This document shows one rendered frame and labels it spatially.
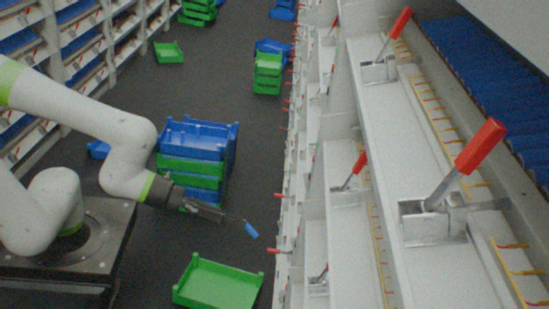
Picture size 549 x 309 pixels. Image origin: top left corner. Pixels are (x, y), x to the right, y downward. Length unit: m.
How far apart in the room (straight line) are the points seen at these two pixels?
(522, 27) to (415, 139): 0.21
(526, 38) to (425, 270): 0.15
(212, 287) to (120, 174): 0.77
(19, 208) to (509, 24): 1.18
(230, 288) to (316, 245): 1.04
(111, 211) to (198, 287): 0.47
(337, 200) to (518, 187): 0.34
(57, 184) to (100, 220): 0.28
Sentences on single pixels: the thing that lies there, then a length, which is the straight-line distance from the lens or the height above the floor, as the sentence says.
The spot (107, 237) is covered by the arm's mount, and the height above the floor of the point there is 0.35.
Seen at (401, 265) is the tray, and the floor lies 1.21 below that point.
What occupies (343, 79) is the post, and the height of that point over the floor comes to 1.14.
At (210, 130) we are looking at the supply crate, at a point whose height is 0.35.
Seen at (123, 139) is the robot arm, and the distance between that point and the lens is 1.19.
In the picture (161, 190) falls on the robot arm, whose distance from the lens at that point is 1.24.
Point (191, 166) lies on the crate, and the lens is 1.99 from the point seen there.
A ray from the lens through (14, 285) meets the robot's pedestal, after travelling 1.58.
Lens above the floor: 1.41
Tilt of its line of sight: 32 degrees down
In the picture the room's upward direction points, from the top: 9 degrees clockwise
